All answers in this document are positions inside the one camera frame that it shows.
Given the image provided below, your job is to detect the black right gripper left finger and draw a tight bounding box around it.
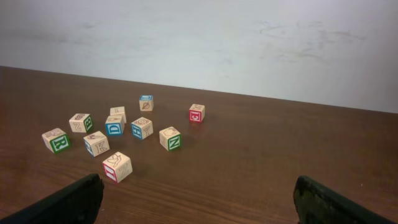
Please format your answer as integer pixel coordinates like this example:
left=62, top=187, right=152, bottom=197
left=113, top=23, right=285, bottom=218
left=1, top=174, right=104, bottom=224

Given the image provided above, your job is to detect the wooden block red E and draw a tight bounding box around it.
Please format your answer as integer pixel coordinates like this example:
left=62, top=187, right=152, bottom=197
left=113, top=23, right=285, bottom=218
left=189, top=104, right=205, bottom=123

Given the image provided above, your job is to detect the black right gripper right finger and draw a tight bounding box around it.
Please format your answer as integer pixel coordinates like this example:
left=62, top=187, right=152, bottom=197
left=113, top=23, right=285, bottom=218
left=293, top=175, right=392, bottom=224

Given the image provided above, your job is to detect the wooden block green B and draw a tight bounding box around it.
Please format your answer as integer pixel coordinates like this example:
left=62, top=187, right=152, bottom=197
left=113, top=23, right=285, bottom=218
left=69, top=113, right=93, bottom=133

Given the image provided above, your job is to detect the wooden block blue D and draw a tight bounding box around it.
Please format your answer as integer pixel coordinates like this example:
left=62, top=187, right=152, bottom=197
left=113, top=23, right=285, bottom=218
left=105, top=114, right=125, bottom=136

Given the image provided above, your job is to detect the wooden block blue F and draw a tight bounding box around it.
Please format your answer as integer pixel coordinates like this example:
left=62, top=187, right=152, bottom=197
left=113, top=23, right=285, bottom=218
left=131, top=117, right=154, bottom=140

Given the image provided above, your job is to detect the wooden block red H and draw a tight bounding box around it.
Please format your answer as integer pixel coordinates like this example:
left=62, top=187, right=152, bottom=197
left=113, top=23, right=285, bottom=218
left=102, top=152, right=133, bottom=183

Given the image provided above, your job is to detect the plain wooden block I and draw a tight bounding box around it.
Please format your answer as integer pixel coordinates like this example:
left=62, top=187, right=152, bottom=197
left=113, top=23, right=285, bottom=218
left=110, top=106, right=126, bottom=123

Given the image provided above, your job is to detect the wooden block green R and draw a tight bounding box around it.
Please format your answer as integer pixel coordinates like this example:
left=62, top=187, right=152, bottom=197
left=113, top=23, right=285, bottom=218
left=42, top=128, right=71, bottom=154

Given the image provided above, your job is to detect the wooden block blue top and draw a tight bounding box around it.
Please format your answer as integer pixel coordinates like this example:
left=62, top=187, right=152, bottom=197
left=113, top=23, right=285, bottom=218
left=139, top=95, right=154, bottom=111

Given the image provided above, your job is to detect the wooden block green N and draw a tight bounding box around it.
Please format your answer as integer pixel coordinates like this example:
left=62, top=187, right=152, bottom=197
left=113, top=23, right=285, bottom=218
left=159, top=126, right=182, bottom=151

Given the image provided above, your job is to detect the wooden block blue K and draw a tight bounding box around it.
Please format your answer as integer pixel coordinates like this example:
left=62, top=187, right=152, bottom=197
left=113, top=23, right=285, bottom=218
left=83, top=131, right=110, bottom=157

